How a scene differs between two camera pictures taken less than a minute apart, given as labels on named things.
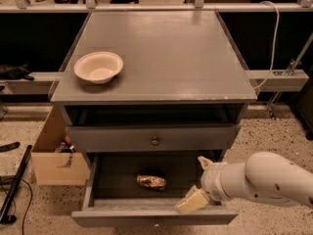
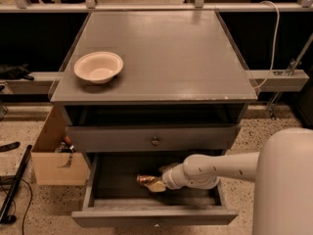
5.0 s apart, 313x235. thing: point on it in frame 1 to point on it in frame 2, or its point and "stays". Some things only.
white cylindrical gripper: [211, 180] to [169, 178]
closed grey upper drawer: [146, 138] stays
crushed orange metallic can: [152, 181] stays
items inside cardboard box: [66, 146] stays
